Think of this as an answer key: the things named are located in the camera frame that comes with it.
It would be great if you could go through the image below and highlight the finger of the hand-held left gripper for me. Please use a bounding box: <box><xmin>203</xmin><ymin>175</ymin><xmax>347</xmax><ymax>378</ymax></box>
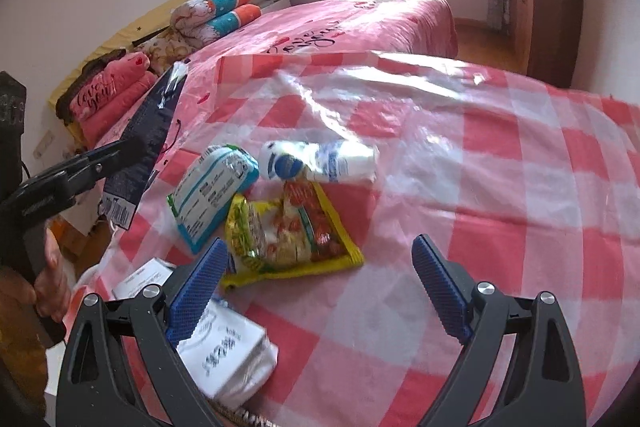
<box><xmin>47</xmin><ymin>135</ymin><xmax>147</xmax><ymax>204</ymax></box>

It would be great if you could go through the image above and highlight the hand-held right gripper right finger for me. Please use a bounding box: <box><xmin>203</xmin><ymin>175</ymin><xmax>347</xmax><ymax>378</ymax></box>
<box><xmin>411</xmin><ymin>234</ymin><xmax>588</xmax><ymax>427</ymax></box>

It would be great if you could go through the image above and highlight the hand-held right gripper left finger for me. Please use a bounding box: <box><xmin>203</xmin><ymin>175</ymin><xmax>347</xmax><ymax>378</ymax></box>
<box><xmin>55</xmin><ymin>237</ymin><xmax>236</xmax><ymax>427</ymax></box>

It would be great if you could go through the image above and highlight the dark blue snack packet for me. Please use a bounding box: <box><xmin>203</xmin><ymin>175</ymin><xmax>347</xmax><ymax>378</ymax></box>
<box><xmin>97</xmin><ymin>62</ymin><xmax>189</xmax><ymax>231</ymax></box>

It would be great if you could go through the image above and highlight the white wet wipes packet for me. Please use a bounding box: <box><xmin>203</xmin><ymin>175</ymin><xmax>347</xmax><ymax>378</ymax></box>
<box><xmin>175</xmin><ymin>297</ymin><xmax>280</xmax><ymax>409</ymax></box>

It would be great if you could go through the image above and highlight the person's left hand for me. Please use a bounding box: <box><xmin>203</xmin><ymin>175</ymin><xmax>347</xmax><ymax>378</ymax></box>
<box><xmin>0</xmin><ymin>232</ymin><xmax>74</xmax><ymax>324</ymax></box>

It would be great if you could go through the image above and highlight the pink folded blanket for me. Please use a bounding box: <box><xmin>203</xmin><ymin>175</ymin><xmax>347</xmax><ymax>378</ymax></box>
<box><xmin>67</xmin><ymin>52</ymin><xmax>152</xmax><ymax>118</ymax></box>
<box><xmin>80</xmin><ymin>72</ymin><xmax>159</xmax><ymax>146</ymax></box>

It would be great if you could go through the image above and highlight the teal white snack packet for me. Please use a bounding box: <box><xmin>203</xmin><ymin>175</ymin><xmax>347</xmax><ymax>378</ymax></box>
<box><xmin>166</xmin><ymin>144</ymin><xmax>260</xmax><ymax>255</ymax></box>

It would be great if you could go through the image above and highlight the red white checked tablecloth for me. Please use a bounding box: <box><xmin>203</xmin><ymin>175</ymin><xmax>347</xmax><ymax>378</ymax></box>
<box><xmin>75</xmin><ymin>51</ymin><xmax>640</xmax><ymax>427</ymax></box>

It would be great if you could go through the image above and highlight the yellow noodle packet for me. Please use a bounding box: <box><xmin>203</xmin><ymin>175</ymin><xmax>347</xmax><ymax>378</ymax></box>
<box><xmin>220</xmin><ymin>181</ymin><xmax>365</xmax><ymax>291</ymax></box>

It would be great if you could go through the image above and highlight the yellow headboard cover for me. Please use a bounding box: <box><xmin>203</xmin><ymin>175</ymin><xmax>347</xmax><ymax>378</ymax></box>
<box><xmin>50</xmin><ymin>0</ymin><xmax>217</xmax><ymax>108</ymax></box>

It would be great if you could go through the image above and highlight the beige floral pillow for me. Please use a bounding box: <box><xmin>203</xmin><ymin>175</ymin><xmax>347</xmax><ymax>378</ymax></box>
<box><xmin>145</xmin><ymin>29</ymin><xmax>199</xmax><ymax>74</ymax></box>

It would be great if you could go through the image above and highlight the white blue tube packet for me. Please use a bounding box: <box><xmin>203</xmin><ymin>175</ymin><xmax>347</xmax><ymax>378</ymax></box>
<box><xmin>260</xmin><ymin>139</ymin><xmax>379</xmax><ymax>186</ymax></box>

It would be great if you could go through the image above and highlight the rolled floral quilt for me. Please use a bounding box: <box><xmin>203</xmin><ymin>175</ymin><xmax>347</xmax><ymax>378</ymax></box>
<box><xmin>171</xmin><ymin>0</ymin><xmax>259</xmax><ymax>34</ymax></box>
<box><xmin>200</xmin><ymin>4</ymin><xmax>264</xmax><ymax>46</ymax></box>

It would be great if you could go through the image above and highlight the bed with pink cover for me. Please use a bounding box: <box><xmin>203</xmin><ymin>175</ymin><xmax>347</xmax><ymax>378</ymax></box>
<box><xmin>92</xmin><ymin>0</ymin><xmax>460</xmax><ymax>168</ymax></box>

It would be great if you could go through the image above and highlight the brown wooden cabinet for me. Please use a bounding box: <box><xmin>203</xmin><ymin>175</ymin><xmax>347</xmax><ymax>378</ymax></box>
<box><xmin>502</xmin><ymin>0</ymin><xmax>587</xmax><ymax>88</ymax></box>

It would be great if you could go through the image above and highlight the white wall socket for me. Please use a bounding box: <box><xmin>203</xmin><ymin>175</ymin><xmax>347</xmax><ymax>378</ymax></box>
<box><xmin>32</xmin><ymin>132</ymin><xmax>57</xmax><ymax>158</ymax></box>

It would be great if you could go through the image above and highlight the patterned braided cord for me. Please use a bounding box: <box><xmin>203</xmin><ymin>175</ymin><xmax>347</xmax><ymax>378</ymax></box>
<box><xmin>212</xmin><ymin>399</ymin><xmax>274</xmax><ymax>427</ymax></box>

